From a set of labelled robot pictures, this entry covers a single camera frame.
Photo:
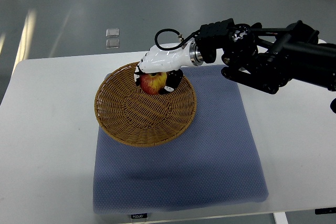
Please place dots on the lower floor outlet plate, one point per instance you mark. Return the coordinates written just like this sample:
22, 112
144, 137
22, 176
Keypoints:
112, 43

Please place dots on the blue fabric mat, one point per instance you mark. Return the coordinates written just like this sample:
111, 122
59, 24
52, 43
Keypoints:
214, 162

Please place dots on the brown wicker basket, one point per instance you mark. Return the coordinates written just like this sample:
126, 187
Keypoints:
130, 116

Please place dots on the red yellow apple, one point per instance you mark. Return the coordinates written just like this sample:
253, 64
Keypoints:
152, 83

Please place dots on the floor outlet plate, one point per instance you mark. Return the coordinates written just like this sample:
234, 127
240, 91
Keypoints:
112, 32
112, 43

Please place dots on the black table control panel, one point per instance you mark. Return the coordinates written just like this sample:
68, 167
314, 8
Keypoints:
324, 211

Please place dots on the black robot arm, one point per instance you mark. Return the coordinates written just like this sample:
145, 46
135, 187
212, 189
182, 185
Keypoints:
265, 59

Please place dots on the white table leg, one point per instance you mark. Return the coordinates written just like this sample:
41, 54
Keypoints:
280, 218

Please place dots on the black table label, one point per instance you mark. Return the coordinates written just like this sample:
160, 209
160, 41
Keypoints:
139, 216

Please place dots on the upper floor outlet plate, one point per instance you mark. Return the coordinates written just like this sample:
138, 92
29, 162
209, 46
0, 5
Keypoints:
112, 32

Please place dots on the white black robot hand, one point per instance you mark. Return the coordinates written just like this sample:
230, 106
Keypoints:
170, 61

